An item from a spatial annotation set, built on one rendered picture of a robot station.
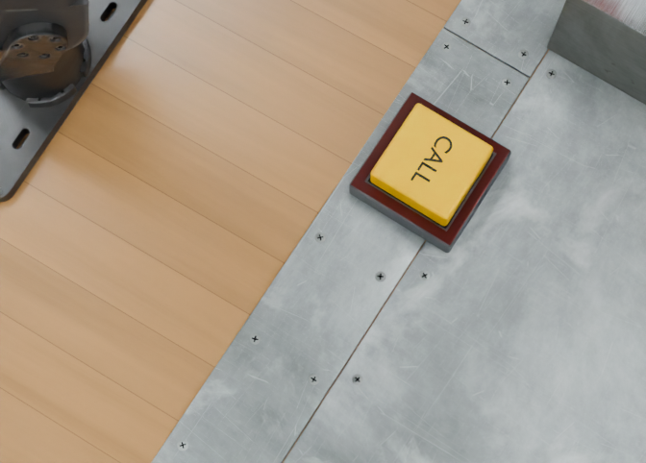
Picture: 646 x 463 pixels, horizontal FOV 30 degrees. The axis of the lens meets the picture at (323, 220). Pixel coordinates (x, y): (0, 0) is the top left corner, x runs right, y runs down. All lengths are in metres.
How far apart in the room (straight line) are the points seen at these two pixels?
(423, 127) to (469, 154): 0.04
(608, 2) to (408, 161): 0.16
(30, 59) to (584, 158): 0.37
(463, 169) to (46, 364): 0.30
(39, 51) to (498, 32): 0.32
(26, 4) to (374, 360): 0.32
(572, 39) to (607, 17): 0.05
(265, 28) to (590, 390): 0.34
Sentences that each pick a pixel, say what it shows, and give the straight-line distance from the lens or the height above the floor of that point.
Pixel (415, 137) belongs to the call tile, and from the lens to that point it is 0.80.
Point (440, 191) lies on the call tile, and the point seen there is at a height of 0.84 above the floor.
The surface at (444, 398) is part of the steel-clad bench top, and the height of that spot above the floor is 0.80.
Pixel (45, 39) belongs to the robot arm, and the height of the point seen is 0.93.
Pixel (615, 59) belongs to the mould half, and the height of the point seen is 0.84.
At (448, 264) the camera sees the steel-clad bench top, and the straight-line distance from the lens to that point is 0.82.
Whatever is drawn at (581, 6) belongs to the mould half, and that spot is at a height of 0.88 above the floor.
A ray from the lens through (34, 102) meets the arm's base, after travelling 0.86.
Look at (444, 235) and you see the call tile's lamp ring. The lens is 0.80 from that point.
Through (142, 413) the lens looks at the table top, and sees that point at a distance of 0.81.
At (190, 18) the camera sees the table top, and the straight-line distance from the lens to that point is 0.88.
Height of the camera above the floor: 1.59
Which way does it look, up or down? 75 degrees down
